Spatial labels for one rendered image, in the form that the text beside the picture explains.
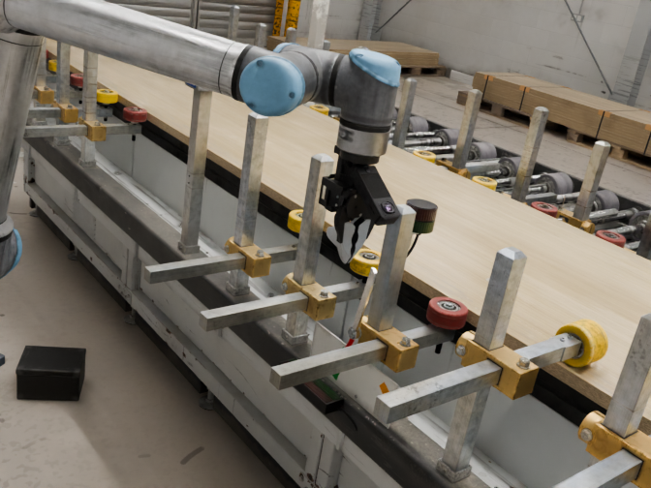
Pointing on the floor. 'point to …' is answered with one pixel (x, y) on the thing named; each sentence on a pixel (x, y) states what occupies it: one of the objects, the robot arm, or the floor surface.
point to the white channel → (318, 28)
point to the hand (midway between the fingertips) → (349, 259)
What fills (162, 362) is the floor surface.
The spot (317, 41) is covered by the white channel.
